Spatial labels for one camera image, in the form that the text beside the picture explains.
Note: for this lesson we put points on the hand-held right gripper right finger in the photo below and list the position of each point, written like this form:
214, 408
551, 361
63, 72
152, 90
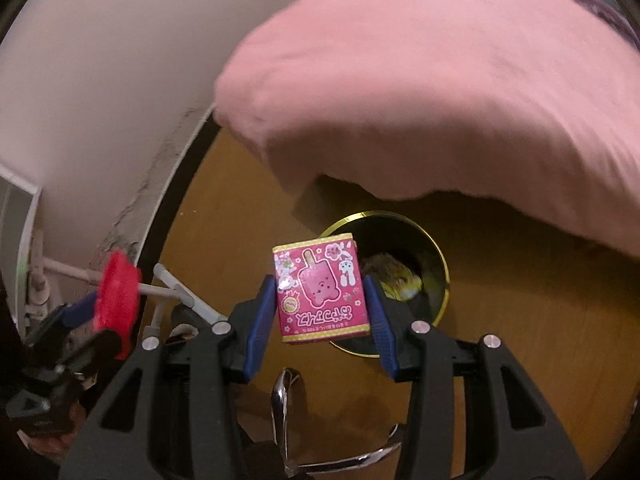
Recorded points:
381, 325

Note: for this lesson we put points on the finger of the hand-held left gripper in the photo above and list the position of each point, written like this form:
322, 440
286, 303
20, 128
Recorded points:
82, 310
100, 345

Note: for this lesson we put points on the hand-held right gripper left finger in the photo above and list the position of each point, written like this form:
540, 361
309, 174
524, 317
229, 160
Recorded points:
260, 325

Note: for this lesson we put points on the red plastic wrapper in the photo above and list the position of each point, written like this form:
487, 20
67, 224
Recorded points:
119, 300

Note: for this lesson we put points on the black bin with gold rim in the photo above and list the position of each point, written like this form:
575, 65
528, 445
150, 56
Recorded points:
432, 280

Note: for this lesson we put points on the pink printed carton box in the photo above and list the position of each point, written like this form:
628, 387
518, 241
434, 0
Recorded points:
320, 290

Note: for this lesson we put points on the crumpled yellow wrapper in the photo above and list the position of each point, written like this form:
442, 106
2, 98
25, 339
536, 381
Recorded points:
395, 277

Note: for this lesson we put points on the pink blanket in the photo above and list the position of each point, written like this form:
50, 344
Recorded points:
425, 90

